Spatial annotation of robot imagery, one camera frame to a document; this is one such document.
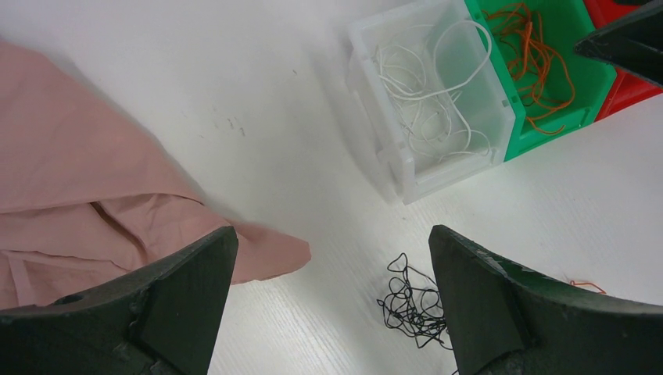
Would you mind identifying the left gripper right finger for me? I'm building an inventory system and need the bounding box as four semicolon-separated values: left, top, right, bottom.
428;225;662;374

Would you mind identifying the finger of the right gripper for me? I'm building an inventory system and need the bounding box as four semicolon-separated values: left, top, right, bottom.
574;1;662;87

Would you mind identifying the small orange cable piece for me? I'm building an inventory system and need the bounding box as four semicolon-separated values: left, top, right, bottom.
569;280;607;295

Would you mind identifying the green plastic bin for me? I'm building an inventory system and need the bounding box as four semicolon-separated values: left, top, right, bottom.
465;1;617;160

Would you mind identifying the black cable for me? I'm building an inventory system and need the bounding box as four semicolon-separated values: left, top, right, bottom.
377;252;460;375

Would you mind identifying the red plastic bin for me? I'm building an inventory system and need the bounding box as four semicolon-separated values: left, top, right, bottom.
583;0;662;121

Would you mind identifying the pink cloth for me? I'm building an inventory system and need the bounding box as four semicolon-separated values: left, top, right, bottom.
0;41;312;312

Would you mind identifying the thin white cable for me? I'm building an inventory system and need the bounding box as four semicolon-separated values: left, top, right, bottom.
372;23;493;164

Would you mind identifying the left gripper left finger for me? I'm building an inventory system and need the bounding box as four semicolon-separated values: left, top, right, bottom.
1;227;238;374

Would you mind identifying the clear plastic bin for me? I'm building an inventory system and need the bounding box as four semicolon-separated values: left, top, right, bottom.
346;1;516;204

